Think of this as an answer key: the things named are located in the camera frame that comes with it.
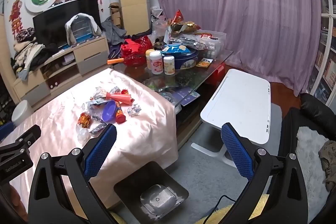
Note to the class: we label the white round stool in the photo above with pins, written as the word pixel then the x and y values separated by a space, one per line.
pixel 22 113

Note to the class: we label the beige television cabinet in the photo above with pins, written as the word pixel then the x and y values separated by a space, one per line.
pixel 86 56

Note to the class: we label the glass coffee table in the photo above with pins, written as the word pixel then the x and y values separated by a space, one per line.
pixel 207 74

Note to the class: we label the purple curtain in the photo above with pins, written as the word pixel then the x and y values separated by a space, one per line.
pixel 249 16

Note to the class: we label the blue birdcage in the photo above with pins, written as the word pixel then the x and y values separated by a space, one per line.
pixel 82 29

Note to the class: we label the red plastic basket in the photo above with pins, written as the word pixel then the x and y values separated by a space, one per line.
pixel 134 49

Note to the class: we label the small orange packet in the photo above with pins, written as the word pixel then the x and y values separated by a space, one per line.
pixel 204 63

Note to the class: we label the blue cookie tin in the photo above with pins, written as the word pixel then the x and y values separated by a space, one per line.
pixel 186 62

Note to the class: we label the white side table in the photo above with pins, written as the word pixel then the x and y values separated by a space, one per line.
pixel 239 106

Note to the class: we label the small silver foil wrapper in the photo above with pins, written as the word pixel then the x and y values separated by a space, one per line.
pixel 134 110

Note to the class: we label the large white bottle pink label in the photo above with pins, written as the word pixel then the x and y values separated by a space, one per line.
pixel 157 64

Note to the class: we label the red yellow snack can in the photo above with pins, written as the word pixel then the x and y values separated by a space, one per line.
pixel 120 115

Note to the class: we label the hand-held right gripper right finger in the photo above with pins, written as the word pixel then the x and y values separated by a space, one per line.
pixel 237 153

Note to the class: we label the black television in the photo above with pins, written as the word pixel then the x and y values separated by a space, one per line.
pixel 52 20

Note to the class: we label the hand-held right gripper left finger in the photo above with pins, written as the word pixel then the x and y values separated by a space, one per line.
pixel 101 153

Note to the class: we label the pile of clothes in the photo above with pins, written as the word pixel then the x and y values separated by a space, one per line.
pixel 29 56

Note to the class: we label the clear plastic wrapper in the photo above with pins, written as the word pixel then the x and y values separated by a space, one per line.
pixel 83 133

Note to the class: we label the blue chips bag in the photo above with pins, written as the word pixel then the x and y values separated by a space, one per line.
pixel 174 49

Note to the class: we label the red cardboard tube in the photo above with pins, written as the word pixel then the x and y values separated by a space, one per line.
pixel 119 98

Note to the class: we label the clear plastic container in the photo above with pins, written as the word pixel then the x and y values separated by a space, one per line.
pixel 214 44

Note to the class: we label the red gold foil wrapper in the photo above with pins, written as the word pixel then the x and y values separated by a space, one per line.
pixel 84 119

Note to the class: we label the grey clothes heap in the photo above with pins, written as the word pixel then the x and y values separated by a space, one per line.
pixel 113 31

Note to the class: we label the purple plastic bowl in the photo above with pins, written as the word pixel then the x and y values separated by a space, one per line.
pixel 109 111

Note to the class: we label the spotted dark cushion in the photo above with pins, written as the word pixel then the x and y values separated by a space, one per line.
pixel 25 34

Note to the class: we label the pink satin table cover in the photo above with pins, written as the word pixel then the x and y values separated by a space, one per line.
pixel 65 161

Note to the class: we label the silver bag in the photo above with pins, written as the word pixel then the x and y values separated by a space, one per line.
pixel 97 95

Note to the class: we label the brown cloth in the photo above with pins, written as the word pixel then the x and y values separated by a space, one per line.
pixel 328 158

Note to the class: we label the white fur cushion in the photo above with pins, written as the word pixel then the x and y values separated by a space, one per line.
pixel 308 155

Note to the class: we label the black trash bin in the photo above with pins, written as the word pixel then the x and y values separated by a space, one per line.
pixel 136 182

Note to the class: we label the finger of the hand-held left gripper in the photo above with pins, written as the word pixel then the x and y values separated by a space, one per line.
pixel 30 134

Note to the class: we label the black chair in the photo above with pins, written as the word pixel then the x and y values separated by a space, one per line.
pixel 288 121

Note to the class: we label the white bookshelf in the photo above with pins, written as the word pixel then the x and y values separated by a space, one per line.
pixel 325 61

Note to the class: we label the red fish wall ornament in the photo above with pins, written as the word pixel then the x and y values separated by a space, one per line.
pixel 16 16

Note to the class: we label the small white bottle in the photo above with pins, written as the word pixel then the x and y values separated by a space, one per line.
pixel 169 66

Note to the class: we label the red gold snack bag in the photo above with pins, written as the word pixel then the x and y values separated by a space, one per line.
pixel 183 22

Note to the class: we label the yellow lid bottle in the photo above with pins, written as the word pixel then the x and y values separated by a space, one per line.
pixel 148 58

